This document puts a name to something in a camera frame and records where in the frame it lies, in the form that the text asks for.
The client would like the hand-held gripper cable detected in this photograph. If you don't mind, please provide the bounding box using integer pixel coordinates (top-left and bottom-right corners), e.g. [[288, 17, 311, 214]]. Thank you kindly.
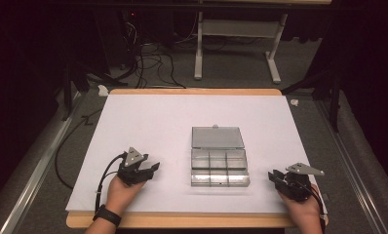
[[94, 151, 128, 215], [307, 183, 329, 234]]

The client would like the long black floor cable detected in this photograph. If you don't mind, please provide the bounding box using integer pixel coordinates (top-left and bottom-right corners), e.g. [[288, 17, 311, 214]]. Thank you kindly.
[[54, 108, 103, 190]]

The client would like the clear plastic compartment box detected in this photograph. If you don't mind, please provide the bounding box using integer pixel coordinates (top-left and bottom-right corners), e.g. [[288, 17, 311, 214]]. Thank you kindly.
[[190, 124, 252, 188]]

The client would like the black wristwatch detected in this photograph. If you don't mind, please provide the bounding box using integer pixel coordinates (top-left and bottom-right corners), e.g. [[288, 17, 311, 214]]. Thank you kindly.
[[92, 204, 123, 228]]

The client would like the right hand-held gripper cable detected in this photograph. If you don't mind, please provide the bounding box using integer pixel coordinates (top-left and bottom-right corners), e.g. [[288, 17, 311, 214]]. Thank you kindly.
[[307, 183, 329, 234]]

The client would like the bundle of black floor cables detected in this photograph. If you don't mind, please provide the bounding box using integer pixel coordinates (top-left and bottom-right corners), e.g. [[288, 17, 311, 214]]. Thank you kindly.
[[119, 19, 187, 90]]

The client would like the white metal table frame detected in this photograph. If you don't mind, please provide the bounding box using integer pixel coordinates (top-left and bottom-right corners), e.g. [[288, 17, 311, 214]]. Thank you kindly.
[[194, 11, 289, 85]]

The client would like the person's right hand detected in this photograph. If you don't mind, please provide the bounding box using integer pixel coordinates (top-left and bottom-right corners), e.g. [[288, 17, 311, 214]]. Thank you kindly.
[[277, 183, 323, 226]]

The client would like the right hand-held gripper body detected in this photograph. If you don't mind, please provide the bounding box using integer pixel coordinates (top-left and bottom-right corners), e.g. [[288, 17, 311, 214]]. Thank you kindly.
[[278, 162, 326, 203]]

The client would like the white table mat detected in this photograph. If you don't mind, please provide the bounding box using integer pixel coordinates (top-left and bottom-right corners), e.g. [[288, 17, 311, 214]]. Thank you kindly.
[[65, 94, 328, 215]]

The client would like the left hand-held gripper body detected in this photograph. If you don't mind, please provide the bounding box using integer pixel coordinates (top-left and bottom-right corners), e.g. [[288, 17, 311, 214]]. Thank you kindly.
[[117, 146, 149, 187]]

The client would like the left hand-held gripper cable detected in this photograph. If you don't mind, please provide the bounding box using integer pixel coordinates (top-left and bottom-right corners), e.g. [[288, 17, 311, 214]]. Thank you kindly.
[[94, 151, 128, 215]]

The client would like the black stand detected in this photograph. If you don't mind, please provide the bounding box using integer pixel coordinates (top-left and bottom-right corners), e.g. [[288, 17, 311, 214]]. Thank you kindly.
[[60, 58, 129, 122], [281, 69, 343, 133]]

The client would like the wooden table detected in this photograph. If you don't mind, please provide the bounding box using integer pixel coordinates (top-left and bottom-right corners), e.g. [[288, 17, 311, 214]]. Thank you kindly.
[[65, 88, 330, 229]]

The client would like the metal floor rail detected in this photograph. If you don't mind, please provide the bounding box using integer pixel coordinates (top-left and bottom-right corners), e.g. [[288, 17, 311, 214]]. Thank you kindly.
[[0, 92, 83, 234], [313, 97, 388, 234]]

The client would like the person's left hand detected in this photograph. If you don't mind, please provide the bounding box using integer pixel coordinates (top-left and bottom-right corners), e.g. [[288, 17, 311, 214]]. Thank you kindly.
[[105, 175, 147, 216]]

